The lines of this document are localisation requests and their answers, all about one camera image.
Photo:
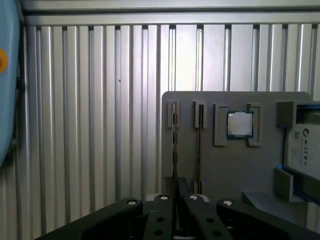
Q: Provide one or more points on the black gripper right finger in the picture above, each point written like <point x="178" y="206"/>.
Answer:
<point x="207" y="222"/>

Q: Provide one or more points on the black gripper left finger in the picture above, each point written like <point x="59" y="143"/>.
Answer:
<point x="160" y="220"/>

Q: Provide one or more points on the dark RAM stick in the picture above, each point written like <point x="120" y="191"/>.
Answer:
<point x="199" y="150"/>
<point x="175" y="155"/>

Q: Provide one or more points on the grey parts rack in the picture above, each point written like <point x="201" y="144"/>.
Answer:
<point x="220" y="170"/>

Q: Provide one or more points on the silver CPU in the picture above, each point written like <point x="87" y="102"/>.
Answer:
<point x="240" y="125"/>

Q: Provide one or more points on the hard disk in blue carrier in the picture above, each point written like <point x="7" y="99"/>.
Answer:
<point x="305" y="150"/>

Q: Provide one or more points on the pale blue teach pendant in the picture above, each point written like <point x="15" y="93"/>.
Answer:
<point x="8" y="112"/>

